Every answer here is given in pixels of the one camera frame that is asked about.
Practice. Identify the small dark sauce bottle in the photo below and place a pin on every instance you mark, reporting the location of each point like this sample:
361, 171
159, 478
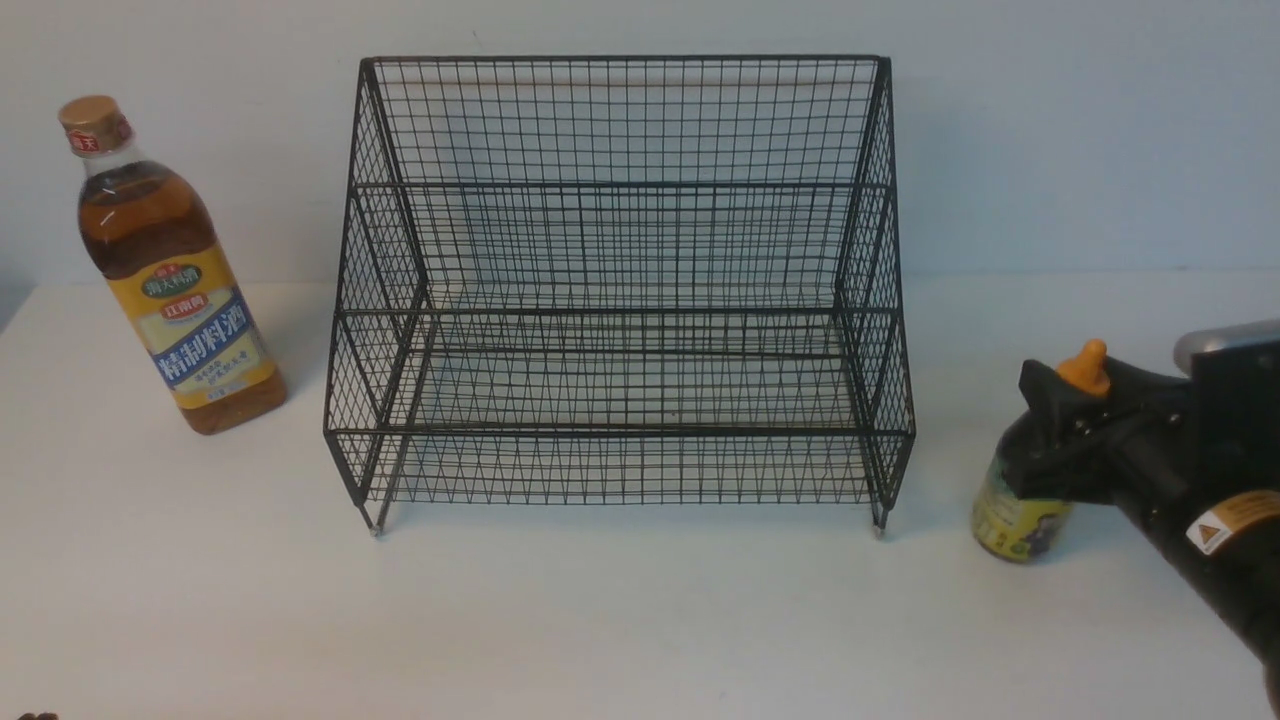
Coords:
1016, 530

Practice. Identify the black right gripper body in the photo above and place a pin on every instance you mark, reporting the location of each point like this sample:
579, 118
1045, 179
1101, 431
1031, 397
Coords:
1157, 455

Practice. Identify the large cooking wine bottle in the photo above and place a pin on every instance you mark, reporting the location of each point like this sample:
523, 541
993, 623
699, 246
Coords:
149, 234

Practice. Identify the black wire mesh shelf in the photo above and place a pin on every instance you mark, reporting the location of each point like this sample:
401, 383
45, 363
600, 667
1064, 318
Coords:
621, 280

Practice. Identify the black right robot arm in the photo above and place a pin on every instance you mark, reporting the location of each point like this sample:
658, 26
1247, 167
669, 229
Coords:
1229, 553

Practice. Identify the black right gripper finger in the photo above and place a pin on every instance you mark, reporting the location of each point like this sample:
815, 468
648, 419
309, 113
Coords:
1075, 466
1054, 402

